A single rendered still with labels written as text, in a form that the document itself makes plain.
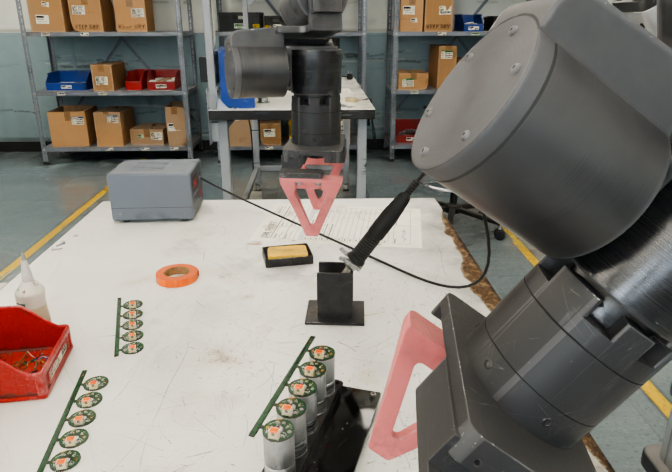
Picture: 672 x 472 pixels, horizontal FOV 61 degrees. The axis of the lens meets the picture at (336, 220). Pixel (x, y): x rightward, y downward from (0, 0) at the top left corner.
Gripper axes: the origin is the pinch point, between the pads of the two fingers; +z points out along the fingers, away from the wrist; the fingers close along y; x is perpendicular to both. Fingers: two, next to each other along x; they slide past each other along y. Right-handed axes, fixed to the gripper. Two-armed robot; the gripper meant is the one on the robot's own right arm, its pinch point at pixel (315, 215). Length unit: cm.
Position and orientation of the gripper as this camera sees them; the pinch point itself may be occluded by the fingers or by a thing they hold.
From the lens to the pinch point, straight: 69.4
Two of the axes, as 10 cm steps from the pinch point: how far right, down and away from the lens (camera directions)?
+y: -0.5, 3.3, -9.4
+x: 10.0, 0.3, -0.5
